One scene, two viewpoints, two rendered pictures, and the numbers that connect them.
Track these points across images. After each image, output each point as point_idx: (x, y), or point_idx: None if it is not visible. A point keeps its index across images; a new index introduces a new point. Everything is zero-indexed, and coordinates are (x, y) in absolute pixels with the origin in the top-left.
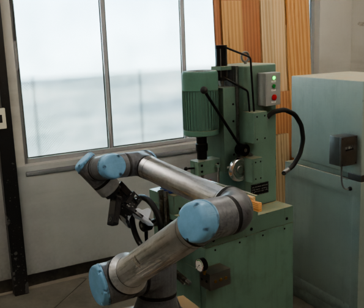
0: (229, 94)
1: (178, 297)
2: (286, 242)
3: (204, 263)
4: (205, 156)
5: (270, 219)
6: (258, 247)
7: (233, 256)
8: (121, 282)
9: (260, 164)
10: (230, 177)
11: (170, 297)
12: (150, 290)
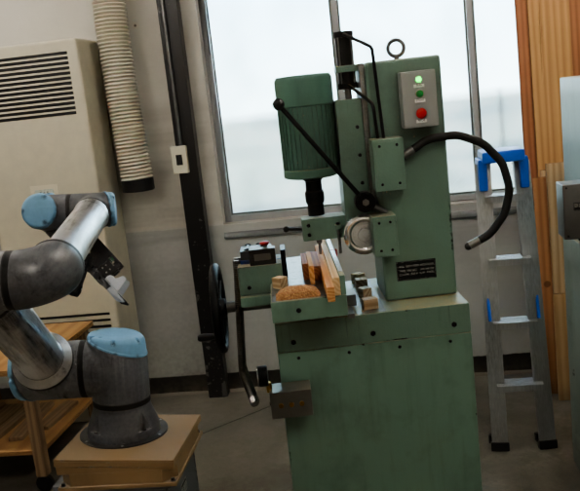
0: (348, 111)
1: (188, 416)
2: (455, 365)
3: (259, 374)
4: (318, 211)
5: (416, 321)
6: (391, 365)
7: (337, 373)
8: (19, 370)
9: (391, 227)
10: (347, 245)
11: (122, 408)
12: (89, 392)
